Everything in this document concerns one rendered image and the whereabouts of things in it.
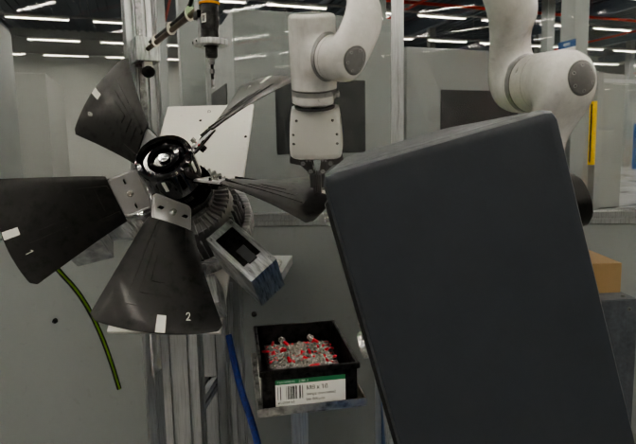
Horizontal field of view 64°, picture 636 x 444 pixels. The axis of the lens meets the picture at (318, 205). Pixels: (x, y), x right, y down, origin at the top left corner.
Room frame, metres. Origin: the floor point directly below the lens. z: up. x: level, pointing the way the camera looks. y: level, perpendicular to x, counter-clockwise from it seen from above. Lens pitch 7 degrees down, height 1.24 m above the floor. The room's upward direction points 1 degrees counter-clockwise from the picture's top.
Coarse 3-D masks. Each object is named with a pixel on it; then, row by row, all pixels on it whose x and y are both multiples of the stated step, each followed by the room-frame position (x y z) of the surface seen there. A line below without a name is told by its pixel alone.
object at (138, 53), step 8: (136, 40) 1.57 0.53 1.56; (144, 40) 1.58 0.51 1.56; (136, 48) 1.57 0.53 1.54; (144, 48) 1.58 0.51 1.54; (152, 48) 1.59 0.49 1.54; (136, 56) 1.57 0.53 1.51; (144, 56) 1.58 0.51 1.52; (152, 56) 1.59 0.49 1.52; (136, 64) 1.65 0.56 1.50; (152, 64) 1.67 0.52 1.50
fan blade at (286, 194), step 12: (228, 180) 1.03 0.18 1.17; (240, 180) 1.05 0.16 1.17; (252, 180) 1.07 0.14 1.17; (264, 180) 1.08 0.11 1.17; (276, 180) 1.09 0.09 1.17; (288, 180) 1.09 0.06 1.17; (300, 180) 1.09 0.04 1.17; (252, 192) 0.99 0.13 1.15; (264, 192) 0.99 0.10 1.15; (276, 192) 1.00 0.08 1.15; (288, 192) 1.00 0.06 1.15; (300, 192) 1.01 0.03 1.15; (312, 192) 1.01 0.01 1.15; (276, 204) 0.95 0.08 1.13; (288, 204) 0.96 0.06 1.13; (300, 204) 0.96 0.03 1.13; (312, 204) 0.97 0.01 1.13; (324, 204) 0.97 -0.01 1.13; (300, 216) 0.93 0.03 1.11; (312, 216) 0.93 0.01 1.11
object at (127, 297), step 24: (144, 240) 0.95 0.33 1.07; (168, 240) 0.98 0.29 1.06; (192, 240) 1.02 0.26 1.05; (120, 264) 0.90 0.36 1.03; (144, 264) 0.92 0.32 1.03; (168, 264) 0.94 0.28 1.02; (192, 264) 0.98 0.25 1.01; (120, 288) 0.87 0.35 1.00; (144, 288) 0.89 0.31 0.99; (168, 288) 0.91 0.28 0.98; (192, 288) 0.94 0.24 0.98; (96, 312) 0.84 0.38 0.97; (120, 312) 0.85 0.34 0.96; (144, 312) 0.87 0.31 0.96; (168, 312) 0.89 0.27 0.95; (216, 312) 0.94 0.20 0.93
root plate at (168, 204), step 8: (152, 200) 1.01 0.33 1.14; (160, 200) 1.03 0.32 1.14; (168, 200) 1.04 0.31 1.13; (152, 208) 1.00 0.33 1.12; (168, 208) 1.03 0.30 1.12; (176, 208) 1.05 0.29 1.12; (184, 208) 1.06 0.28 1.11; (152, 216) 0.99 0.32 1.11; (160, 216) 1.01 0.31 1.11; (168, 216) 1.02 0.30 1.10; (176, 216) 1.04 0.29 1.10; (184, 224) 1.04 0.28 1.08
